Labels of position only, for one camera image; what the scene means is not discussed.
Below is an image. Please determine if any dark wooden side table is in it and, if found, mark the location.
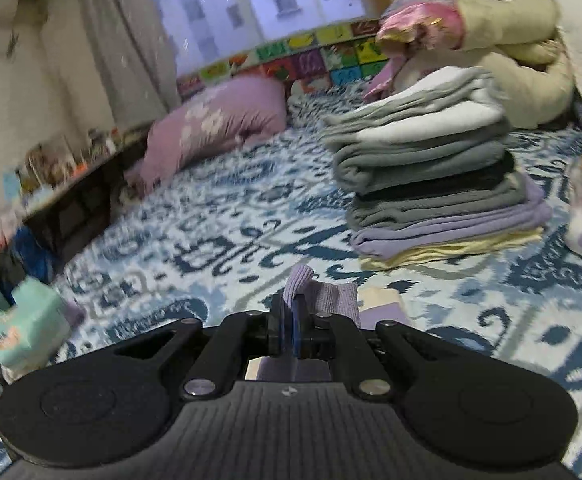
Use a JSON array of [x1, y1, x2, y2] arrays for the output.
[[21, 135, 152, 276]]

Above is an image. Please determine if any blue white patterned bed cover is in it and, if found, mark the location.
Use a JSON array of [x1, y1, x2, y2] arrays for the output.
[[46, 77, 582, 480]]

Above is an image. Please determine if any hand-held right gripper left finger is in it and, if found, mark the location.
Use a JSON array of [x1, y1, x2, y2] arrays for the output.
[[113, 294, 294, 402]]

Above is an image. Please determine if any lavender knit sweater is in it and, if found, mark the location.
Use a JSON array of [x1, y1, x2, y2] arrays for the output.
[[243, 264, 412, 383]]

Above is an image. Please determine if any cream quilted bedding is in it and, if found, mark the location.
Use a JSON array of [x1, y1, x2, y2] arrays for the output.
[[454, 0, 579, 131]]

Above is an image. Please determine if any teal box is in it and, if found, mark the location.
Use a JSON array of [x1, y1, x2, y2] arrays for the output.
[[0, 277, 74, 368]]

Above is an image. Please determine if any beige curtain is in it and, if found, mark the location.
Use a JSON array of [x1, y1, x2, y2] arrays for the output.
[[71, 0, 182, 128]]

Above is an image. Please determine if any pink floral pillow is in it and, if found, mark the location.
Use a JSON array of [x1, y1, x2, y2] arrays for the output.
[[123, 75, 289, 196]]

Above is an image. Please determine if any pink satin cloth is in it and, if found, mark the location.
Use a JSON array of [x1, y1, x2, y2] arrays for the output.
[[363, 0, 467, 103]]

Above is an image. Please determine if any blue bag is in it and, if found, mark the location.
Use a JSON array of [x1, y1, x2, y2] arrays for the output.
[[11, 227, 56, 286]]

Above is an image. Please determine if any clutter of small items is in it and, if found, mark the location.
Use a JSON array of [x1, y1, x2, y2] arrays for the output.
[[1, 127, 136, 196]]

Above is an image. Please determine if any stack of folded clothes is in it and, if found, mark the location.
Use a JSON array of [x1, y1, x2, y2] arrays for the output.
[[318, 67, 554, 271]]

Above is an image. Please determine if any colourful alphabet foam mat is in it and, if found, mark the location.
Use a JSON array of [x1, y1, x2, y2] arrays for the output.
[[176, 17, 397, 98]]

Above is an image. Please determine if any window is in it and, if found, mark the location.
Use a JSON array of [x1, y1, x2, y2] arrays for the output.
[[136, 0, 384, 78]]

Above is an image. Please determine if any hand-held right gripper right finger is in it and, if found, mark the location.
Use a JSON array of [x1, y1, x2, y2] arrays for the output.
[[293, 295, 472, 402]]

